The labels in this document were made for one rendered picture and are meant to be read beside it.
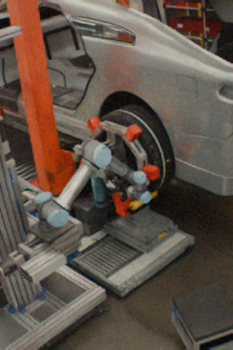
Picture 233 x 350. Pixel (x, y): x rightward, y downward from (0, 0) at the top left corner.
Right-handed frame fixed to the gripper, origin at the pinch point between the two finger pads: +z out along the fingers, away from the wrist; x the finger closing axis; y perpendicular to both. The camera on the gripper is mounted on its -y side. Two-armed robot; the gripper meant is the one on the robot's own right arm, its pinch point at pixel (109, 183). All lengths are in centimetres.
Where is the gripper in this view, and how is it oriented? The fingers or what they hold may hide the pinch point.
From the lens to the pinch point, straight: 328.2
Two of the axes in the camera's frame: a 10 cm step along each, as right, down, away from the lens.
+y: -1.1, -8.6, -5.0
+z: -6.8, -3.0, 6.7
